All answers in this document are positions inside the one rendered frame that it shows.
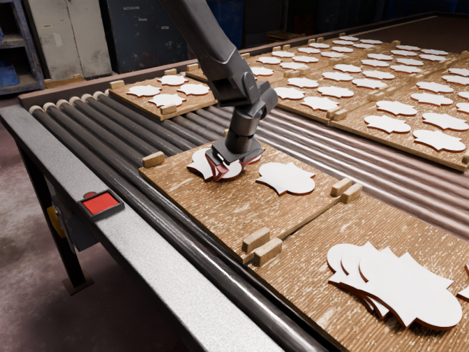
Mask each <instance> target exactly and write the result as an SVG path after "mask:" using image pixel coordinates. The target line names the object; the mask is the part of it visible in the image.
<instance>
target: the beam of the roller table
mask: <svg viewBox="0 0 469 352"><path fill-rule="evenodd" d="M0 122H1V123H2V125H3V126H4V127H5V128H6V130H7V131H8V132H9V134H11V135H12V137H13V138H14V139H15V141H16V142H17V143H18V144H19V146H20V147H21V148H22V149H23V150H24V151H25V152H26V154H27V155H28V156H29V158H30V159H31V160H32V161H33V162H34V163H35V164H36V166H37V167H38V168H39V170H40V171H41V172H42V173H43V174H44V176H46V178H47V179H48V180H49V181H50V183H51V184H52V186H53V187H54V188H55V189H56V190H57V191H58V192H59V194H60V195H61V196H62V197H63V199H64V200H65V201H66V202H67V203H68V204H69V205H70V207H71V208H72V209H73V211H74V212H75V213H76V215H78V216H79V218H80V219H81V220H82V221H83V223H84V224H85V225H86V226H87V228H88V229H89V230H90V231H91V232H92V233H93V235H94V236H95V237H96V239H97V240H98V241H99V242H100V243H101V244H102V245H103V247H104V248H105V249H106V250H107V252H108V253H109V254H110V255H111V257H113V259H114V260H115V261H116V262H117V264H118V265H119V266H120V268H121V269H122V270H123V271H124V272H125V273H126V274H127V276H128V277H129V278H130V279H131V281H132V282H133V283H134V284H135V285H136V286H137V288H138V289H139V290H140V292H141V293H142V294H143V295H144V296H145V298H146V299H147V300H148V301H149V302H150V303H151V305H152V306H153V307H154V309H155V310H156V311H157V312H158V313H159V314H160V315H161V317H162V318H163V319H164V321H165V322H166V323H167V324H168V325H169V326H170V327H171V329H172V330H173V331H174V333H175V334H176V335H177V336H178V338H180V340H181V341H182V342H183V343H184V345H185V346H186V347H187V348H188V350H189V351H190V352H285V351H284V350H283V349H282V348H281V347H280V346H279V345H278V344H277V343H276V342H275V341H274V340H273V339H272V338H271V337H269V336H268V335H267V334H266V333H265V332H264V331H263V330H262V329H261V328H259V327H258V326H257V325H256V324H255V323H254V322H253V321H252V320H251V319H250V318H249V317H247V315H245V313H244V312H243V311H242V310H240V309H239V308H238V307H237V306H236V305H235V304H234V303H233V302H232V301H231V300H229V299H228V298H227V297H226V296H225V295H224V294H223V293H222V292H221V291H220V290H218V289H217V287H215V285H213V284H212V283H211V282H210V281H209V280H208V279H207V278H206V277H205V276H204V275H203V274H202V273H201V272H199V271H198V270H197V269H196V268H195V267H194V266H193V265H192V264H191V263H189V262H188V261H187V260H186V259H185V258H184V257H183V256H182V255H181V254H180V253H179V252H178V251H177V250H176V249H175V248H174V247H173V246H172V245H171V244H169V243H168V242H167V241H166V240H165V239H164V238H163V237H162V236H161V235H159V234H158V233H157V232H156V231H155V230H154V229H153V228H152V227H151V226H150V225H149V224H148V223H147V222H146V221H145V220H144V219H143V218H142V217H141V216H139V215H138V214H137V213H136V212H135V211H134V210H133V209H132V208H131V207H129V206H128V205H127V204H126V203H125V202H124V201H123V200H122V199H121V198H120V199H121V200H122V201H123V202H124V205H125V209H123V210H120V211H118V212H116V213H114V214H111V215H110V216H108V217H105V218H103V219H101V220H99V221H96V222H94V223H92V222H91V221H90V220H89V219H88V217H87V216H86V215H85V214H84V212H83V211H82V210H81V209H80V208H79V207H78V204H77V201H79V200H82V199H84V198H83V195H84V194H86V193H88V192H91V191H94V192H96V193H99V192H101V191H104V190H106V189H110V190H111V188H109V187H108V186H107V185H106V184H105V183H104V182H103V181H102V180H101V179H99V178H98V177H97V176H96V175H95V174H94V173H93V172H92V171H91V170H90V169H88V167H86V166H85V165H84V164H83V162H81V160H79V159H78V158H77V157H76V156H75V155H74V154H73V153H72V152H71V151H69V150H68V149H67V148H66V147H65V146H64V145H63V144H62V143H61V142H59V141H58V140H57V139H56V138H55V137H54V136H53V135H52V134H51V133H50V132H49V131H48V130H47V129H46V128H45V127H44V126H43V125H42V124H41V123H39V122H38V121H37V120H36V119H35V118H34V117H33V116H32V115H31V114H29V113H28V112H27V111H26V110H25V109H24V108H23V107H22V106H21V105H20V104H18V105H12V106H8V107H5V108H0ZM111 191H112V192H113V193H114V194H115V195H116V193H115V192H114V191H113V190H111Z"/></svg>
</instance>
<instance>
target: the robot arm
mask: <svg viewBox="0 0 469 352"><path fill-rule="evenodd" d="M159 1H160V3H161V4H162V6H163V7H164V9H165V10H166V12H167V13H168V15H169V16H170V18H171V19H172V21H173V22H174V24H175V25H176V27H177V28H178V30H179V31H180V33H181V34H182V36H183V37H184V39H185V40H186V42H187V43H188V45H189V46H190V48H191V49H192V51H193V53H194V55H195V56H196V58H197V60H198V62H199V64H200V68H201V70H202V72H203V73H204V75H205V76H206V78H207V81H206V83H207V85H208V87H209V88H210V90H211V91H212V93H213V95H214V98H215V100H217V101H218V104H219V106H220V108H222V107H229V106H234V110H233V113H232V118H231V121H230V125H229V129H228V133H227V136H226V137H224V138H221V139H220V140H217V141H215V142H213V143H212V144H211V149H208V150H206V151H205V154H204V156H205V158H206V160H207V162H208V164H209V166H210V168H211V172H212V175H213V178H214V179H215V180H216V181H219V179H220V178H222V177H223V176H224V175H225V174H226V173H228V172H229V169H228V168H227V167H226V166H225V165H224V163H225V164H226V165H227V166H230V164H231V163H233V162H235V161H237V160H239V163H240V165H241V167H242V168H243V167H244V166H246V165H248V164H249V163H250V162H252V161H253V160H254V159H256V158H258V157H259V156H260V155H262V153H263V152H264V150H263V148H262V145H261V144H260V143H259V142H258V141H257V140H256V139H255V138H254V135H255V131H256V128H257V127H258V123H259V121H260V120H262V119H264V118H265V117H266V116H267V115H268V114H269V113H270V112H271V111H272V110H273V108H274V107H275V106H276V105H277V103H278V94H277V93H276V91H275V89H274V88H272V87H271V86H270V83H269V81H268V80H266V81H262V82H256V81H255V76H254V74H253V72H252V70H251V67H250V66H249V65H248V62H247V61H246V59H245V57H241V55H240V53H239V51H238V49H237V48H236V46H235V45H234V44H232V43H231V42H230V40H229V39H228V37H227V36H226V35H225V34H224V32H223V30H222V29H221V27H220V26H219V24H218V22H217V21H216V18H215V17H214V15H213V13H212V12H211V10H210V8H209V7H208V5H207V2H206V1H205V0H159ZM218 154H219V155H220V156H221V157H222V158H223V160H222V159H221V158H220V157H219V155H218ZM223 162H224V163H223ZM215 167H216V168H215ZM216 169H217V171H218V174H217V175H216Z"/></svg>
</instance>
